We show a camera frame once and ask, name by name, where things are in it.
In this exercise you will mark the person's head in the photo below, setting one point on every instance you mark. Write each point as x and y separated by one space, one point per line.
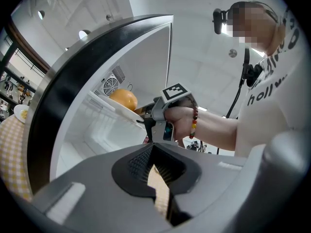
257 28

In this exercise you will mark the round orange food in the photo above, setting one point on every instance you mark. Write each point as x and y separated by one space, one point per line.
125 98

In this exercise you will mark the black head camera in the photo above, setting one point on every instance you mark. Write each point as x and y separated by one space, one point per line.
218 21

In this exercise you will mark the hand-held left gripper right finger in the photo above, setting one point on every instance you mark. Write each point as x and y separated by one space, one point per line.
206 176

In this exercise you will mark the person's right hand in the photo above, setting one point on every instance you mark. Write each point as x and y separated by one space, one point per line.
181 121

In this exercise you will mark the round ceiling smoke detector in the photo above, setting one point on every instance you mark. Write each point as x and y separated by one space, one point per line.
232 53

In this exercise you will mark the yellow crumbly food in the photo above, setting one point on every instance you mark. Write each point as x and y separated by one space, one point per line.
24 114

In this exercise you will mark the round ceiling light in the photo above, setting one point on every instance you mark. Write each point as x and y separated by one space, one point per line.
41 14
83 34

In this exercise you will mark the small white plate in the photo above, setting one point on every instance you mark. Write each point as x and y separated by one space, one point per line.
19 110

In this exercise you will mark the yellow checkered tablecloth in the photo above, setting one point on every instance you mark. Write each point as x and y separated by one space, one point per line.
12 154

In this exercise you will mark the person's right forearm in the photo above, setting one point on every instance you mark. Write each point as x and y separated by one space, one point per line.
216 130

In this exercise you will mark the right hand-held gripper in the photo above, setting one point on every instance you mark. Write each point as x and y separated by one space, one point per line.
159 110

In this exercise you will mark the ceiling sprinkler head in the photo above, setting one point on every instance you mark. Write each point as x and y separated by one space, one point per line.
109 17

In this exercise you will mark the black and white fridge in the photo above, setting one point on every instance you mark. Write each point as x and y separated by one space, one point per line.
73 69

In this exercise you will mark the white printed t-shirt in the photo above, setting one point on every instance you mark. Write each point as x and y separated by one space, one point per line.
272 101

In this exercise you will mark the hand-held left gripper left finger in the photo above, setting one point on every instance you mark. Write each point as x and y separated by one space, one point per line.
92 178

